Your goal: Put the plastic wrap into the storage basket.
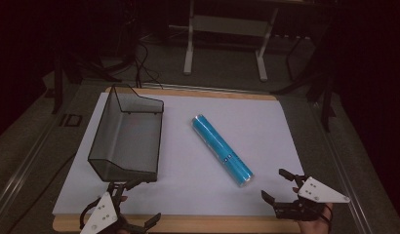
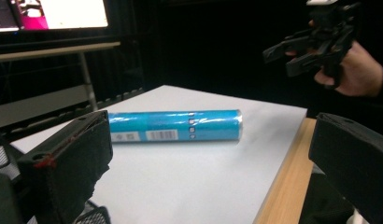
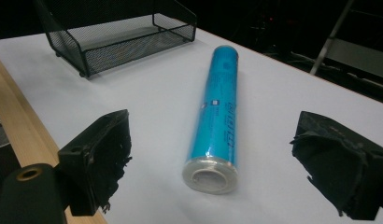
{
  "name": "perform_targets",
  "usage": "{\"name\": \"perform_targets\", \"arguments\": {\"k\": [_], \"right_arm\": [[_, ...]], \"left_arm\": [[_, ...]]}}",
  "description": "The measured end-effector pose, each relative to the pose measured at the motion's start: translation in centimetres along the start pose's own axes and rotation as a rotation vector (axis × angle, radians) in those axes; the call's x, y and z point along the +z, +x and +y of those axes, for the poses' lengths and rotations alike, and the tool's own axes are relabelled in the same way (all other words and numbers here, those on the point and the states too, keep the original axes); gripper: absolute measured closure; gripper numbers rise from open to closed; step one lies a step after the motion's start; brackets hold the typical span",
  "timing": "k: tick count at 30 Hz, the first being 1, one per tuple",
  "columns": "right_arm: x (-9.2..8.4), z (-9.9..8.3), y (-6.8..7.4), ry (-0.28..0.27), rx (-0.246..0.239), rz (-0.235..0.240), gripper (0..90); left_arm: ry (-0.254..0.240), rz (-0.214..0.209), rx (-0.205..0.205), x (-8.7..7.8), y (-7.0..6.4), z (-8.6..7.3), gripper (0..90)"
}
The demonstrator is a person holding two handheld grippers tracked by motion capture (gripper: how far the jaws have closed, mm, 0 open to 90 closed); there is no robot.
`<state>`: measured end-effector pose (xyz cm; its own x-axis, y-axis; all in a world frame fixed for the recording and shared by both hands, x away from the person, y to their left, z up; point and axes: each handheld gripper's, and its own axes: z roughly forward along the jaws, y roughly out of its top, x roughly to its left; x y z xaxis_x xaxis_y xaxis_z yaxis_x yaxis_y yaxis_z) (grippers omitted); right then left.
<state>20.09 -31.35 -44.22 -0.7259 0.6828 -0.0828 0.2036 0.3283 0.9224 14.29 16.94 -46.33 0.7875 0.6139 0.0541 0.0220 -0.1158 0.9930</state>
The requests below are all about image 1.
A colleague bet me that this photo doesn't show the white metal stand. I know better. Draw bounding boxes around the white metal stand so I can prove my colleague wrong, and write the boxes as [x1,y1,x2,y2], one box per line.
[182,0,280,83]

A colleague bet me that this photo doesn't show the person's right hand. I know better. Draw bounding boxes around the person's right hand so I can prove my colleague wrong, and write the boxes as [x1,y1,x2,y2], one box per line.
[297,203,335,234]

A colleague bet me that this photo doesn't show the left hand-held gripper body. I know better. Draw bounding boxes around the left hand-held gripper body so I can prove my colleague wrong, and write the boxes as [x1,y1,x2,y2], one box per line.
[79,181,147,234]

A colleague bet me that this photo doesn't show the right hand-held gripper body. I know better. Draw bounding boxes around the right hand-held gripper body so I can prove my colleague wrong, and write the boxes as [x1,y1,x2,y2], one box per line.
[273,175,351,222]

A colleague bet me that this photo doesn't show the blue roll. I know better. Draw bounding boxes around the blue roll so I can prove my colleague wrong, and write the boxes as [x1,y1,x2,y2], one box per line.
[190,113,255,188]

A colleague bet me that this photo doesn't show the black metal stand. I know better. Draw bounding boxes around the black metal stand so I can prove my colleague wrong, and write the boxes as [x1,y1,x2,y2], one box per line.
[51,48,123,115]
[271,32,340,133]

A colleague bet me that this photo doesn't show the thin black cable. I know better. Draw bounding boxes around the thin black cable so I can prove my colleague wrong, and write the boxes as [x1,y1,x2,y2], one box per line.
[5,153,77,234]

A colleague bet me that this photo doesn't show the white paper sheet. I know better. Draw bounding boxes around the white paper sheet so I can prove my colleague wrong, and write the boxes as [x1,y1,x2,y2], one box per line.
[52,92,305,216]

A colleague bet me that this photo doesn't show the black floor bracket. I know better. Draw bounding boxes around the black floor bracket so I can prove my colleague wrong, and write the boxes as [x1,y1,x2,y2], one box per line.
[59,113,83,128]

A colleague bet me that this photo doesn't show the black wire mesh basket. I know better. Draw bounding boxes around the black wire mesh basket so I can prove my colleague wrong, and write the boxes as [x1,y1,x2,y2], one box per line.
[87,83,165,183]

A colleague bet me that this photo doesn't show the black floor cables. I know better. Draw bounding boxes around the black floor cables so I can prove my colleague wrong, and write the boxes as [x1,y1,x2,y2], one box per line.
[133,40,164,90]

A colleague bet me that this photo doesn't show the metal floor rail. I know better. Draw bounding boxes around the metal floor rail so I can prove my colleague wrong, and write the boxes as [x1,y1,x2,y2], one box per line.
[308,99,376,234]
[0,97,69,222]

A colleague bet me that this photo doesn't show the wooden board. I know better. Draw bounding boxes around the wooden board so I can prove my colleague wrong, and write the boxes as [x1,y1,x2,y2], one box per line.
[52,86,301,234]

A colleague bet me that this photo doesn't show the person's left hand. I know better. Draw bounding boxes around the person's left hand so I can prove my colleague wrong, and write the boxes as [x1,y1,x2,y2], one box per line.
[112,195,138,234]

